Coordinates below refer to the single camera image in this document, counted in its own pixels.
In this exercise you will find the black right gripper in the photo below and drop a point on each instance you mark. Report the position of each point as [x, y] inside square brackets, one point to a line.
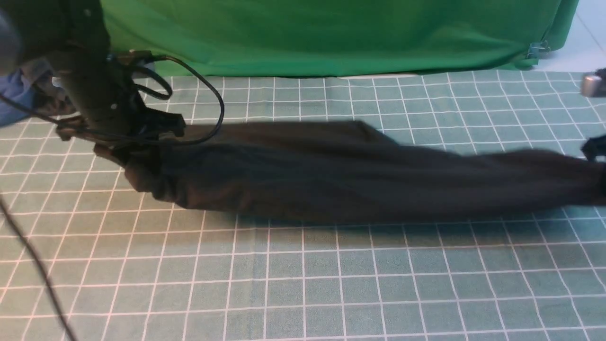
[594, 149]

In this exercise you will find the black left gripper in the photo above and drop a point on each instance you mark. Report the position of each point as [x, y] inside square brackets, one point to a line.
[112, 113]

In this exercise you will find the dark gray long-sleeved shirt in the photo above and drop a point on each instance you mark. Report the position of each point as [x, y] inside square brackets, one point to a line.
[349, 172]

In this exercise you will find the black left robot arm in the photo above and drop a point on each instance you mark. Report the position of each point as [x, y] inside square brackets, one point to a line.
[72, 37]

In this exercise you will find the crumpled dark gray shirt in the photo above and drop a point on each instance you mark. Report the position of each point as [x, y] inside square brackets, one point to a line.
[49, 98]

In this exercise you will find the blue garment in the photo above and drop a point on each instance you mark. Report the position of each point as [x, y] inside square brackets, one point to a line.
[22, 87]

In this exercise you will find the metal binder clip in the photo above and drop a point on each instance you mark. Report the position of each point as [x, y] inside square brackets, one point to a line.
[538, 50]

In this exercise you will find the green backdrop cloth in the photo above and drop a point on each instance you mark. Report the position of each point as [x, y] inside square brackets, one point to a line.
[300, 38]

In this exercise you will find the green grid cutting mat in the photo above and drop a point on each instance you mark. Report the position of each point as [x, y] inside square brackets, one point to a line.
[129, 268]

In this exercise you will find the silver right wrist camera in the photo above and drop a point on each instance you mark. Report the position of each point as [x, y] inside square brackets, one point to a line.
[593, 84]

